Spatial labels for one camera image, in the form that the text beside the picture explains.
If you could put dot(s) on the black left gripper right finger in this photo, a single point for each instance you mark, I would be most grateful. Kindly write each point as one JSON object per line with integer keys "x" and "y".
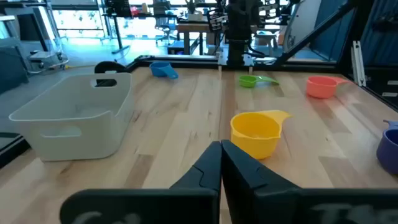
{"x": 245, "y": 180}

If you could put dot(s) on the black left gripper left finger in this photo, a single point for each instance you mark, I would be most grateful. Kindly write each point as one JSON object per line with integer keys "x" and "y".
{"x": 199, "y": 180}

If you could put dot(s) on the yellow measuring cup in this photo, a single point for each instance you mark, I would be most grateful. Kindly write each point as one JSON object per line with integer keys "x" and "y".
{"x": 255, "y": 137}

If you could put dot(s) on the green measuring cup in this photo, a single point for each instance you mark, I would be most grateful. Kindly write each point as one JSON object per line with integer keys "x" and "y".
{"x": 247, "y": 81}

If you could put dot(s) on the blue measuring cup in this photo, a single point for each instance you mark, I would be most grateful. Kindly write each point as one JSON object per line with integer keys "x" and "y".
{"x": 160, "y": 70}

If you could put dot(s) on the orange measuring cup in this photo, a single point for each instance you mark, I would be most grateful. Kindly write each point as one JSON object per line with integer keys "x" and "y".
{"x": 320, "y": 88}

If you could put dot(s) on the purple measuring cup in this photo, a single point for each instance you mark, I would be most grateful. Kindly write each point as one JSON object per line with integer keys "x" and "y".
{"x": 390, "y": 149}

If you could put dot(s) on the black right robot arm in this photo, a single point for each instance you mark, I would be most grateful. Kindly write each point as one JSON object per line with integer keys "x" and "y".
{"x": 237, "y": 28}

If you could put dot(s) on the white plastic basket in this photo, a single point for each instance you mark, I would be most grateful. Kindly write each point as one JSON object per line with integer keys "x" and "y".
{"x": 77, "y": 146}

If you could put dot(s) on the white stool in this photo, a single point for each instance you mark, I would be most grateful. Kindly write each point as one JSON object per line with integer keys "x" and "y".
{"x": 265, "y": 39}

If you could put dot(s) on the wooden work table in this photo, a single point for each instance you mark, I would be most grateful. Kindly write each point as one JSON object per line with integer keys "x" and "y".
{"x": 192, "y": 29}

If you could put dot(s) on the white aluminium extrusion bar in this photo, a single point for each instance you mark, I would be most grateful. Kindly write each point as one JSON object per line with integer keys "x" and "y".
{"x": 357, "y": 62}

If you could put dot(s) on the black standing desk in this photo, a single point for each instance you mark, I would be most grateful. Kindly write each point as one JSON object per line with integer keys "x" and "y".
{"x": 119, "y": 31}

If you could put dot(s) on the wheeled metal cart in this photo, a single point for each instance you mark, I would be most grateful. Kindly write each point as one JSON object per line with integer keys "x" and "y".
{"x": 46, "y": 59}

